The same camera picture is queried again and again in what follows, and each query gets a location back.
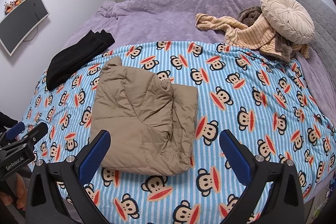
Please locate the white framed wall screen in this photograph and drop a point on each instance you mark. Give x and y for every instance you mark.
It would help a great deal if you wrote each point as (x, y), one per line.
(21, 22)

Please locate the beige puffer jacket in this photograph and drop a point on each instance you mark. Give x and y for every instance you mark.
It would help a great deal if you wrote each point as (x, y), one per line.
(144, 113)

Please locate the purple bedspread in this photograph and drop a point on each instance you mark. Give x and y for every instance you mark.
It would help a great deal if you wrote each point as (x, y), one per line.
(170, 11)

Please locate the cluttered small floor things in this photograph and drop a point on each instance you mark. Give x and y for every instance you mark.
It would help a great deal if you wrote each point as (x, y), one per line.
(323, 200)

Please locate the brown fuzzy cloth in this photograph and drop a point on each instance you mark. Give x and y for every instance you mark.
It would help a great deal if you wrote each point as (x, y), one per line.
(249, 14)

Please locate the person's left hand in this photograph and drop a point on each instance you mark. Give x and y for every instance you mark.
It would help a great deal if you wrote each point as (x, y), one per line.
(18, 192)

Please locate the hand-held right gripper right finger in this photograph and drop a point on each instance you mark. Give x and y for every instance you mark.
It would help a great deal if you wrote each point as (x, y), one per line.
(232, 154)

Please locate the beige striped garment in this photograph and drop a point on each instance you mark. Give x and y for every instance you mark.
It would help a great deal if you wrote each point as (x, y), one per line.
(252, 32)

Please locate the small toys on screen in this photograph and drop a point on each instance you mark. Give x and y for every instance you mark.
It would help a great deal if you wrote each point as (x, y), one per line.
(15, 2)

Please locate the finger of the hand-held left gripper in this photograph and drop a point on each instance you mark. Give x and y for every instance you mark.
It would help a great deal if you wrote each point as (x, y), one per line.
(14, 130)
(36, 132)

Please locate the cream round pleated pillow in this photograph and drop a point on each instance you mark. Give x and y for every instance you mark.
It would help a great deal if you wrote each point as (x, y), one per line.
(287, 16)

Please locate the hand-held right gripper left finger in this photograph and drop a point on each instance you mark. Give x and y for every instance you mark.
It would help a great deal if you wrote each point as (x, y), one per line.
(95, 158)

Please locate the folded black cloth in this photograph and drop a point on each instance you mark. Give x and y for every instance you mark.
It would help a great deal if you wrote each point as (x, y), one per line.
(73, 58)

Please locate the monkey print striped blanket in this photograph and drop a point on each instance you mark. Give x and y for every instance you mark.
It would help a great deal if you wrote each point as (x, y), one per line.
(236, 108)

